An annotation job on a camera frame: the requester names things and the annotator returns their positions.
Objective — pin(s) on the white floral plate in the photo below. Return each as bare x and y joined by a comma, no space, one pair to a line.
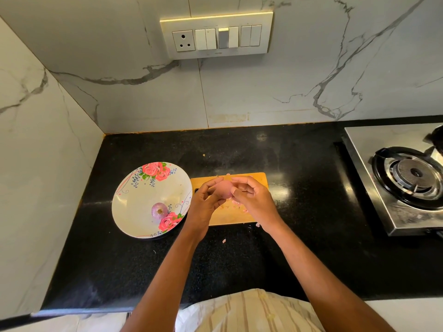
133,200

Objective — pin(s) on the black stone countertop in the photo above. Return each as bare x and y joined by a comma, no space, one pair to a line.
311,148

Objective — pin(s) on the white wall switch panel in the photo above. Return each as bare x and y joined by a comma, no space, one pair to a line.
216,36

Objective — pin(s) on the small pink onion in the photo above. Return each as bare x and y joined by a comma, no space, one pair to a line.
223,189
160,211

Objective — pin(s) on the pile of onion peels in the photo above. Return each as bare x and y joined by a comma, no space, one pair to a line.
237,202

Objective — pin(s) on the beige striped garment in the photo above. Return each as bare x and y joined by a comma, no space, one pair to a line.
250,311

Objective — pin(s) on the person's right forearm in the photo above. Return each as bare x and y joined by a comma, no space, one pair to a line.
325,280

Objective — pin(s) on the person's right hand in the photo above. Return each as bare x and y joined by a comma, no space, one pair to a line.
260,204

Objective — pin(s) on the stainless steel gas stove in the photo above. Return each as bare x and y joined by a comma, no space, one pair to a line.
357,139

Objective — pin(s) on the person's left hand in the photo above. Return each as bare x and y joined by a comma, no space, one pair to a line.
201,209

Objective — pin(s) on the person's left forearm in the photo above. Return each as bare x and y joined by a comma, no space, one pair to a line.
166,287

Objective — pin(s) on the black stove burner grate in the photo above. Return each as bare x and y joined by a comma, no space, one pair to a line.
411,176
437,139

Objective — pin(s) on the wooden cutting board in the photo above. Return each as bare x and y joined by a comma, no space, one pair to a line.
223,215

